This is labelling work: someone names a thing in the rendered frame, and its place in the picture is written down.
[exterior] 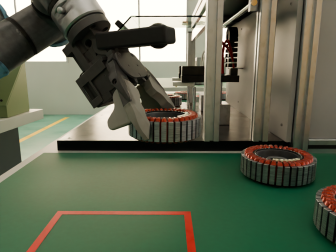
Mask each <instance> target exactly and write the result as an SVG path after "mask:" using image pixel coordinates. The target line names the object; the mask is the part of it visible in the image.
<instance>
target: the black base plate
mask: <svg viewBox="0 0 336 252"><path fill-rule="evenodd" d="M113 110H114V104H111V105H110V106H108V107H107V108H105V109H104V110H102V111H101V112H99V113H98V114H96V115H95V116H93V117H92V118H90V119H89V120H87V121H86V122H84V123H83V124H81V125H80V126H78V127H77V128H75V129H74V130H72V131H71V132H69V133H68V134H66V135H65V136H63V137H62V138H60V139H59V140H57V150H58V151H243V150H244V149H246V148H249V147H252V146H256V145H273V146H274V145H278V148H279V146H284V141H283V140H282V139H280V138H279V137H277V136H276V135H274V134H273V133H271V132H270V131H268V141H261V140H259V141H252V139H250V125H251V119H250V118H248V117H247V116H245V115H244V114H242V113H241V112H239V111H238V110H236V109H235V108H233V107H232V106H230V119H229V125H219V141H213V140H210V141H204V139H203V116H204V111H201V110H200V109H199V102H196V107H195V112H197V113H198V114H199V115H201V134H200V136H199V137H197V138H195V139H194V140H191V141H188V142H183V143H179V142H178V143H172V144H168V142H167V141H166V144H162V143H161V142H160V143H159V144H157V143H150V142H145V141H140V140H137V139H134V138H133V137H131V136H130V135H129V126H128V125H127V126H125V127H122V128H119V129H116V130H110V129H109V127H108V118H109V117H110V115H111V113H112V112H113Z"/></svg>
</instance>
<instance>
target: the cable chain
mask: <svg viewBox="0 0 336 252"><path fill-rule="evenodd" d="M238 36H239V34H238V28H237V27H228V28H227V30H226V36H225V39H229V41H230V44H231V48H232V52H233V57H234V58H233V60H234V62H237V58H235V57H237V56H238V54H237V53H234V52H238V48H234V47H238V43H235V42H238ZM225 53H227V54H225V58H226V59H225V61H224V62H225V64H224V67H227V69H230V68H233V64H232V63H230V62H232V59H231V56H230V53H229V51H228V50H227V49H225ZM234 67H235V68H238V69H243V67H237V63H234Z"/></svg>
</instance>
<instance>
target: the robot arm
mask: <svg viewBox="0 0 336 252"><path fill-rule="evenodd" d="M30 1H31V4H30V5H28V6H27V7H25V8H23V9H21V10H20V11H18V12H16V13H15V14H13V15H11V16H8V15H7V12H6V10H5V9H4V7H3V6H2V5H1V4H0V79H1V78H3V77H6V76H7V75H9V73H10V72H11V71H13V70H14V69H16V68H17V67H19V66H20V65H22V64H23V63H25V62H26V61H28V60H29V59H31V58H32V57H34V56H35V55H37V54H39V53H40V52H42V51H43V50H45V49H46V48H48V47H53V48H56V47H63V46H65V45H66V44H67V45H66V46H65V47H64V48H63V49H62V52H63V53H64V55H65V56H66V57H71V58H74V60H75V61H76V63H77V64H78V66H79V67H80V69H81V70H82V73H81V74H80V76H79V78H78V79H77V80H76V81H75V82H76V83H77V85H78V86H79V88H80V89H81V91H82V92H83V94H84V95H85V97H86V98H87V100H88V101H89V103H90V104H91V105H92V107H93V108H94V109H95V108H96V107H97V108H100V107H104V106H108V105H111V104H114V109H113V111H112V113H111V115H110V116H109V118H108V120H107V126H108V128H109V129H110V130H112V131H114V130H117V129H120V128H123V127H125V126H128V125H131V124H133V126H134V127H135V129H136V130H137V132H138V133H139V135H140V136H141V137H142V138H143V140H144V141H146V142H147V141H148V140H150V131H151V123H150V122H149V120H148V118H147V116H146V111H145V109H150V108H152V109H154V108H157V109H159V108H162V109H163V110H164V108H167V110H168V109H169V108H172V109H174V108H176V107H175V105H174V104H173V102H172V100H171V99H170V97H169V96H168V95H167V93H166V92H165V90H164V88H163V87H162V86H161V84H160V83H159V82H158V80H157V79H156V78H155V77H154V75H153V74H152V73H151V72H150V71H149V70H148V69H147V68H146V67H145V66H144V65H143V64H142V63H141V62H140V61H139V59H138V58H137V57H136V56H135V55H134V54H133V53H131V52H130V51H129V48H140V47H152V48H154V49H163V48H165V47H166V46H167V45H172V44H174V43H175V42H176V31H175V29H174V28H173V27H170V26H166V25H165V24H163V23H159V22H157V23H154V24H152V25H150V26H148V27H140V28H131V29H123V30H114V31H109V30H110V28H111V23H110V22H109V20H108V19H107V17H106V14H105V12H104V11H103V9H102V8H101V6H100V5H99V3H98V2H97V0H30ZM137 84H138V86H137ZM135 86H137V87H135ZM140 99H141V101H140Z"/></svg>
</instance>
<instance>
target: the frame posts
mask: <svg viewBox="0 0 336 252"><path fill-rule="evenodd" d="M277 8H278V0H258V11H257V15H256V32H255V49H254V66H253V83H252V100H251V117H250V134H249V138H250V139H252V141H253V142H258V141H262V142H267V141H268V133H269V119H270V105H271V91H272V78H273V64H274V50H275V36H276V22H277ZM223 19H224V0H206V16H205V56H204V96H203V136H202V138H203V140H204V142H209V141H214V142H219V128H220V101H221V74H222V46H223ZM191 33H192V31H188V33H187V66H195V54H196V40H195V41H194V42H190V39H191ZM193 87H195V82H193V86H189V103H193Z"/></svg>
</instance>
